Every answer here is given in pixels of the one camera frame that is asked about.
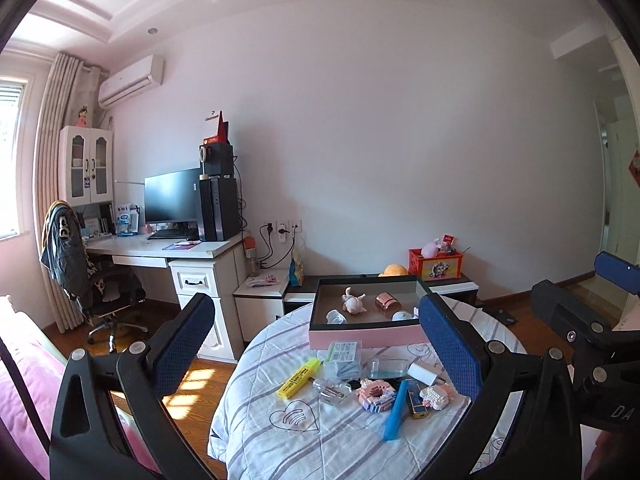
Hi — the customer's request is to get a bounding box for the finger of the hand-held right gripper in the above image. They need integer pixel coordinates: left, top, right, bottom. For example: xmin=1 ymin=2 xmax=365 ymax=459
xmin=594 ymin=251 xmax=640 ymax=296
xmin=531 ymin=280 xmax=615 ymax=349

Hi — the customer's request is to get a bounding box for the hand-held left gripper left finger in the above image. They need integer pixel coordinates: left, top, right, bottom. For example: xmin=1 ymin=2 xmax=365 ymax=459
xmin=49 ymin=292 xmax=221 ymax=480

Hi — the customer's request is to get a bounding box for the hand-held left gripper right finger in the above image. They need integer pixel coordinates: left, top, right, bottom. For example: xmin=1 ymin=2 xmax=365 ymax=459
xmin=417 ymin=291 xmax=583 ymax=480

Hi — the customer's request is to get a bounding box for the white charger plug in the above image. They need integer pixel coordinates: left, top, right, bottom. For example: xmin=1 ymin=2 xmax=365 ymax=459
xmin=407 ymin=364 xmax=446 ymax=386

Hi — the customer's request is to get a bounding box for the pink white brick figure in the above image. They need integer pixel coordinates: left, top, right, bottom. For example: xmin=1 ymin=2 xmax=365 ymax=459
xmin=419 ymin=384 xmax=450 ymax=409

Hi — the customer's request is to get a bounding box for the gold lighter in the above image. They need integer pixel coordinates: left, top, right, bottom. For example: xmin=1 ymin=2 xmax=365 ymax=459
xmin=406 ymin=380 xmax=429 ymax=420

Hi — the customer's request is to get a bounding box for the blue pen tube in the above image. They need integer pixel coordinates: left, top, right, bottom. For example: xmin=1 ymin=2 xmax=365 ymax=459
xmin=383 ymin=379 xmax=410 ymax=442

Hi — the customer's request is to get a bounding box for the pink brick donut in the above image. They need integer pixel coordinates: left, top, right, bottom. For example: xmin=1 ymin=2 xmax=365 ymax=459
xmin=357 ymin=379 xmax=396 ymax=413

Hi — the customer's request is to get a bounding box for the pink cardboard box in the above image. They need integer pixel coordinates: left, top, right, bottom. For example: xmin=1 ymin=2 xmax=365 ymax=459
xmin=308 ymin=275 xmax=437 ymax=351

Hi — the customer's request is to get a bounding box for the yellow highlighter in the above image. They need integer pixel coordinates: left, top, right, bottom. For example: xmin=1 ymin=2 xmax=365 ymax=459
xmin=276 ymin=358 xmax=322 ymax=401

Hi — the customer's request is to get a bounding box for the clear glass bottle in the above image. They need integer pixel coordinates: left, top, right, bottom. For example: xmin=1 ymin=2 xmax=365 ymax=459
xmin=312 ymin=379 xmax=353 ymax=407

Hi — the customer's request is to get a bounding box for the clear round teal container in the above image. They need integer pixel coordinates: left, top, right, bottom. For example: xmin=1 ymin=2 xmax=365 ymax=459
xmin=369 ymin=357 xmax=412 ymax=380

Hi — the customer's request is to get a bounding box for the white desk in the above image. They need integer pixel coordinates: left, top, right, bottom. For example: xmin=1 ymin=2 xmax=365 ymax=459
xmin=84 ymin=232 xmax=249 ymax=362

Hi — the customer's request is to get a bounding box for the rose gold cup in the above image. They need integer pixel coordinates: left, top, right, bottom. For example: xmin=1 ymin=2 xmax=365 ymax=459
xmin=375 ymin=293 xmax=402 ymax=317

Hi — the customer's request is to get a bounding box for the white nightstand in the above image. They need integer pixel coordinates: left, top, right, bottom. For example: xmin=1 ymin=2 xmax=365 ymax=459
xmin=233 ymin=269 xmax=292 ymax=348

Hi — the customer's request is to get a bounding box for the black office chair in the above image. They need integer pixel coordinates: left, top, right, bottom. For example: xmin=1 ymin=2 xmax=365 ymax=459
xmin=40 ymin=201 xmax=150 ymax=354

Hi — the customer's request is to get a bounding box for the red storage box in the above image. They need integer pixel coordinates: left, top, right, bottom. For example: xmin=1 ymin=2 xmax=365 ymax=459
xmin=408 ymin=247 xmax=464 ymax=281

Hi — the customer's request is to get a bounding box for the white door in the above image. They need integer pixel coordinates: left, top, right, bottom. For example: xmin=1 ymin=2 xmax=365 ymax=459
xmin=594 ymin=92 xmax=640 ymax=263

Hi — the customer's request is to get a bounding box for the orange cap bottle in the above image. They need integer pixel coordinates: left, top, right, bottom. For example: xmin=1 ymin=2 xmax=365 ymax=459
xmin=243 ymin=240 xmax=261 ymax=276

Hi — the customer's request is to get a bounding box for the clear plastic box green label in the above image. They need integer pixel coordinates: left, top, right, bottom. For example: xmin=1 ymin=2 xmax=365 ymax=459
xmin=321 ymin=340 xmax=363 ymax=380

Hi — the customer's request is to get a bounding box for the small doll figurine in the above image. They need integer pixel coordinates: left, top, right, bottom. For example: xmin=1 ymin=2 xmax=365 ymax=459
xmin=341 ymin=287 xmax=368 ymax=315

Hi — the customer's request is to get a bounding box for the blue snack bag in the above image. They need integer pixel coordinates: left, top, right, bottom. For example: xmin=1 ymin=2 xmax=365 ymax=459
xmin=288 ymin=248 xmax=306 ymax=284

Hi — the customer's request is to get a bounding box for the blue wipes pack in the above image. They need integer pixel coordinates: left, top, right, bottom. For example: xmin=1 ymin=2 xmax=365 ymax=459
xmin=115 ymin=203 xmax=140 ymax=235

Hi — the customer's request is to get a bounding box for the black computer tower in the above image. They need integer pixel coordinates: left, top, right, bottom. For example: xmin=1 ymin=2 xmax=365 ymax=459
xmin=198 ymin=176 xmax=241 ymax=242

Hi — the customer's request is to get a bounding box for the black computer monitor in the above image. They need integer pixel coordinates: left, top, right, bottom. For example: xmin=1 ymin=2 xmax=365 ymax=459
xmin=144 ymin=167 xmax=203 ymax=227

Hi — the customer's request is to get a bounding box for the grey jacket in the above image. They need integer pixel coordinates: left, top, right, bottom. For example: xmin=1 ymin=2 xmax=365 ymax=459
xmin=40 ymin=201 xmax=92 ymax=294

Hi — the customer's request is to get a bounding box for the white striped quilt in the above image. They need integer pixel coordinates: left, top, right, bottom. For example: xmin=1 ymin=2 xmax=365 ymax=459
xmin=207 ymin=300 xmax=531 ymax=480

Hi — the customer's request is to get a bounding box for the pink bed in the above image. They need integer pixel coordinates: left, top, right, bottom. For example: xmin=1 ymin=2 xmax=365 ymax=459
xmin=0 ymin=294 xmax=162 ymax=480

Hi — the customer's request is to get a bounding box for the black speaker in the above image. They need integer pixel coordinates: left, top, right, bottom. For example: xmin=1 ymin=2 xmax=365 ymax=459
xmin=198 ymin=142 xmax=235 ymax=179

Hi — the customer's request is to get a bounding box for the white glass door cabinet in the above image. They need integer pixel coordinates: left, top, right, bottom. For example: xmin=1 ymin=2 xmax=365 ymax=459
xmin=58 ymin=125 xmax=115 ymax=207

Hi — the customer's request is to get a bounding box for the red gift box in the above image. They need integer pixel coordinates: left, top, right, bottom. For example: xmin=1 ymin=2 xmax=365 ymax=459
xmin=203 ymin=110 xmax=231 ymax=145

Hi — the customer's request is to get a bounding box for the beige curtain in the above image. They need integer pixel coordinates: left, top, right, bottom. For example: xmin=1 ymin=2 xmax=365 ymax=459
xmin=32 ymin=52 xmax=104 ymax=334

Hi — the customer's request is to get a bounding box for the window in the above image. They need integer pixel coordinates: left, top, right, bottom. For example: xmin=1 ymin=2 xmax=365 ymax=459
xmin=0 ymin=77 xmax=29 ymax=242

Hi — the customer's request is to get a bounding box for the white air conditioner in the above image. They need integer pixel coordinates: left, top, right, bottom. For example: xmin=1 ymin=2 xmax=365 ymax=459
xmin=97 ymin=55 xmax=165 ymax=109

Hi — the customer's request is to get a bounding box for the black power cable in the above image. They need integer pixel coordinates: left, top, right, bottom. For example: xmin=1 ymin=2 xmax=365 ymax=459
xmin=257 ymin=224 xmax=286 ymax=270

